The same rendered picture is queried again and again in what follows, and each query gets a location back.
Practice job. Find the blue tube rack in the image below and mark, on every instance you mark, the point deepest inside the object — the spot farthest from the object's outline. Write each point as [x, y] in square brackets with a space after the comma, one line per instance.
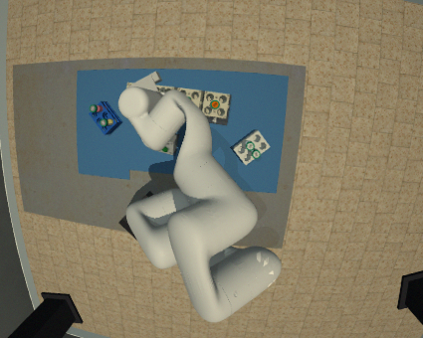
[106, 113]

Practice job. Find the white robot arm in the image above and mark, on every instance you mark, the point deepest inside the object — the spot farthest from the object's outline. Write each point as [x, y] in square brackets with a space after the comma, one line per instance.
[200, 235]

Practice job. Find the blue bench mat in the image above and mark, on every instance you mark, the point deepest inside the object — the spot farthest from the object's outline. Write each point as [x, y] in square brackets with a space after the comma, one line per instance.
[258, 101]

